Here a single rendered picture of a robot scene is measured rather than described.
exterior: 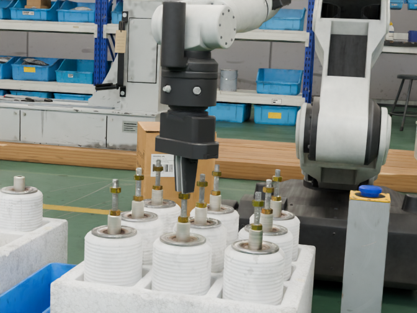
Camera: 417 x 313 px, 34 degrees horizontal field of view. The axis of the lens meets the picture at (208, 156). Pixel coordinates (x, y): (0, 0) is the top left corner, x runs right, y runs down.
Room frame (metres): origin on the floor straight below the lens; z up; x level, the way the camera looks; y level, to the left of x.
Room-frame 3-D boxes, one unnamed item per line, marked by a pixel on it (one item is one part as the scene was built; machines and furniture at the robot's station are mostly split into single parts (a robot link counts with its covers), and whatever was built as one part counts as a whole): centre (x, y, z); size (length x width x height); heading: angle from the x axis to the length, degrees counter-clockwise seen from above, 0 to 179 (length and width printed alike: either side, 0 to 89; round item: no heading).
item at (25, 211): (1.39, 0.39, 0.16); 0.10 x 0.10 x 0.18
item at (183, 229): (1.07, 0.04, 0.26); 0.02 x 0.02 x 0.03
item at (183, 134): (1.07, 0.04, 0.45); 0.13 x 0.10 x 0.12; 44
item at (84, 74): (6.36, 1.19, 0.36); 0.50 x 0.38 x 0.21; 168
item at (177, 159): (1.08, 0.04, 0.36); 0.03 x 0.02 x 0.06; 134
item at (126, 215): (1.21, 0.12, 0.25); 0.08 x 0.08 x 0.01
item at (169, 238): (1.07, 0.04, 0.25); 0.08 x 0.08 x 0.01
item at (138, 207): (1.21, 0.12, 0.26); 0.02 x 0.02 x 0.03
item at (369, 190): (1.19, -0.29, 0.32); 0.04 x 0.04 x 0.02
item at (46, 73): (6.43, 1.61, 0.36); 0.50 x 0.38 x 0.21; 170
